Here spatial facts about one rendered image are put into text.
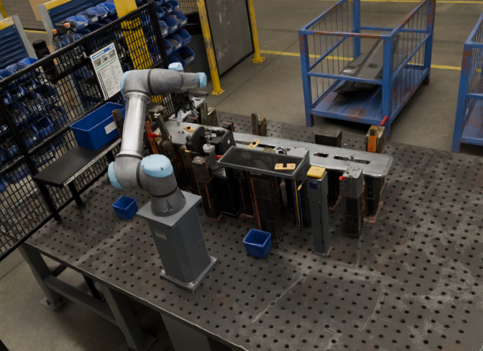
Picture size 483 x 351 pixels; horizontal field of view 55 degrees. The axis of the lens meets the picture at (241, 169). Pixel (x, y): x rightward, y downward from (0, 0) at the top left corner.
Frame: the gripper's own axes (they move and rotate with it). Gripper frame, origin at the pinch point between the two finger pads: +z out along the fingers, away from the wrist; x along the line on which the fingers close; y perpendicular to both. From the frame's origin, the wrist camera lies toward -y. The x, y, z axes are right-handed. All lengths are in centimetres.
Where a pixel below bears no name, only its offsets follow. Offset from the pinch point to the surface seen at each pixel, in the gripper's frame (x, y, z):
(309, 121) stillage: 160, -66, 99
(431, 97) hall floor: 271, -8, 105
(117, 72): -10, -55, -22
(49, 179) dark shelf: -79, -14, 2
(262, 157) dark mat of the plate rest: -8, 77, -11
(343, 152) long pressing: 34, 87, 5
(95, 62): -24, -50, -34
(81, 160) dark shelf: -60, -18, 2
